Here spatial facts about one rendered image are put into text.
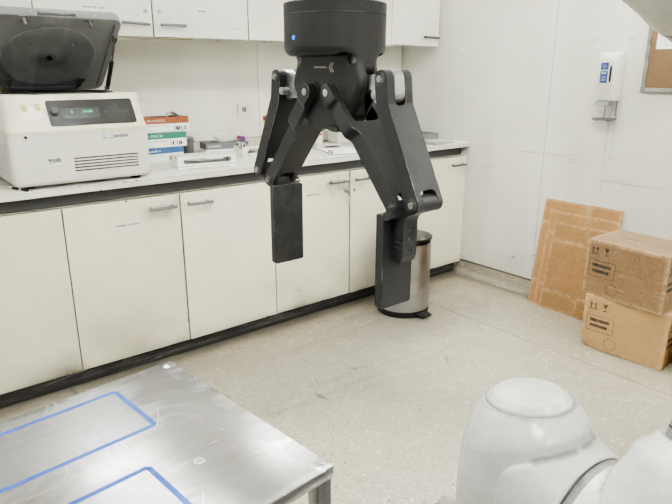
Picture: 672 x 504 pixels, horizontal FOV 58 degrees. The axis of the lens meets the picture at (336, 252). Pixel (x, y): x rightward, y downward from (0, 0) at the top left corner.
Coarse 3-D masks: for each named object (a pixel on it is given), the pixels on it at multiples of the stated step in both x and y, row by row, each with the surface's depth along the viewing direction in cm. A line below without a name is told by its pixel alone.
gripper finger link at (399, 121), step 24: (384, 72) 39; (408, 72) 41; (384, 96) 40; (408, 96) 41; (384, 120) 40; (408, 120) 40; (408, 144) 40; (408, 168) 39; (432, 168) 41; (408, 192) 40; (432, 192) 41
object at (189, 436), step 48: (144, 384) 106; (192, 384) 106; (0, 432) 92; (48, 432) 92; (96, 432) 92; (144, 432) 92; (192, 432) 92; (240, 432) 92; (0, 480) 82; (48, 480) 82; (96, 480) 82; (144, 480) 82; (192, 480) 82; (240, 480) 82; (288, 480) 82
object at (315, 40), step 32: (320, 0) 40; (352, 0) 40; (288, 32) 42; (320, 32) 41; (352, 32) 41; (384, 32) 43; (320, 64) 44; (352, 64) 42; (320, 96) 45; (352, 96) 42; (320, 128) 46
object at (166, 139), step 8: (152, 136) 302; (160, 136) 305; (168, 136) 307; (176, 136) 310; (184, 136) 313; (152, 144) 303; (160, 144) 306; (168, 144) 308; (176, 144) 311; (184, 144) 314
